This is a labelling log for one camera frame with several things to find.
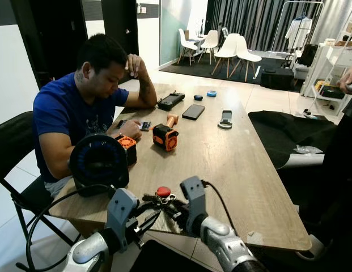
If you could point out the orange black handheld tool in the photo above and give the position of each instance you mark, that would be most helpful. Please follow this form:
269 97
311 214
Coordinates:
164 137

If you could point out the black case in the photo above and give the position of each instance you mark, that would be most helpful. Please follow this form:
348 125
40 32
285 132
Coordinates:
276 78

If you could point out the small black oval thing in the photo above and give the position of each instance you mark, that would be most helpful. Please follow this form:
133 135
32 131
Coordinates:
198 97

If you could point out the orange black battery block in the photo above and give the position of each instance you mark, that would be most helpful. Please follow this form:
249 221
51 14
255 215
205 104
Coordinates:
128 148

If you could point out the narrow black door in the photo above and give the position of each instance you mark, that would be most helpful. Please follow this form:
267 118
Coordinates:
120 25

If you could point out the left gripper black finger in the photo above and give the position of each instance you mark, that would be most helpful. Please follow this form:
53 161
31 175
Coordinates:
154 207
161 218

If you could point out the dark floor rug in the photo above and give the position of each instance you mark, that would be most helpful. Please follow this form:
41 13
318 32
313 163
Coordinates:
190 69

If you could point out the small blue round thing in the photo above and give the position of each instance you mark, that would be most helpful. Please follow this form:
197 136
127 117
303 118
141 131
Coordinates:
211 93

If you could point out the man in blue shirt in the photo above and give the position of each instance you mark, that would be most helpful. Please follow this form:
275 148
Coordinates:
62 113

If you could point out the white shelf rack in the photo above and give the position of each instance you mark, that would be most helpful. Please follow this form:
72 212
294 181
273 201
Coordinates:
331 62

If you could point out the bystander's bare forearm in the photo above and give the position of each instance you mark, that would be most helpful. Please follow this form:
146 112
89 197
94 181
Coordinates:
348 76

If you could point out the clear plastic wrap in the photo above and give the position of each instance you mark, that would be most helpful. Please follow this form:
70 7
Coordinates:
307 149

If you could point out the keys with red fob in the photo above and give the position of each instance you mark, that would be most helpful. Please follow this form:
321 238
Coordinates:
163 192

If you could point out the black bag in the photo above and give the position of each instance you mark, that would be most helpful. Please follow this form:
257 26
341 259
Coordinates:
307 55

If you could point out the white shell chair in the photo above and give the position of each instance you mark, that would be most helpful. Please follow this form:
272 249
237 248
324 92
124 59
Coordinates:
185 41
228 48
246 54
210 39

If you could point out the black smartphone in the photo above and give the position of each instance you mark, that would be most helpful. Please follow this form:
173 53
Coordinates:
193 111

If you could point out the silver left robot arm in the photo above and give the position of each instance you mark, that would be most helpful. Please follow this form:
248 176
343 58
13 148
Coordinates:
85 255

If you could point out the dark striped curtain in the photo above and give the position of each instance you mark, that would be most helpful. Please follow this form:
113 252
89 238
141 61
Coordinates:
249 22

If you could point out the small black blue card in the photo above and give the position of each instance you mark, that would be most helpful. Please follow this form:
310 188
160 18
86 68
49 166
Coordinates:
143 126

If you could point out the black cloth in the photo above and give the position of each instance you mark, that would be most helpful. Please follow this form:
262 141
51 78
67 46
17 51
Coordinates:
289 133

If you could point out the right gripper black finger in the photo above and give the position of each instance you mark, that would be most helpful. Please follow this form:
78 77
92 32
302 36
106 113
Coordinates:
172 217
171 207

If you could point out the black robot body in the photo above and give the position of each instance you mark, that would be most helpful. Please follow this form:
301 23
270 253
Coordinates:
164 258

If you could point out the black handheld console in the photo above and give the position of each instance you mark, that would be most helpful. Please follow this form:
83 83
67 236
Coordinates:
170 101

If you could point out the white hanging garment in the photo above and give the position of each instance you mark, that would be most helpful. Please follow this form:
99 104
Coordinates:
299 34

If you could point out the metal clothes rack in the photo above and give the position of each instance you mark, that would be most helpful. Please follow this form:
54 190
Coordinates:
305 2

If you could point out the wide black door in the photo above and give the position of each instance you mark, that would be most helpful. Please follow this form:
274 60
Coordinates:
51 39

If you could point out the black folding chair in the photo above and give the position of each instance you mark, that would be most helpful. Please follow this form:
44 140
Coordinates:
11 141

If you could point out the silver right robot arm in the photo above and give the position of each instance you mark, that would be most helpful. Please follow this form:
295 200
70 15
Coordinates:
227 243

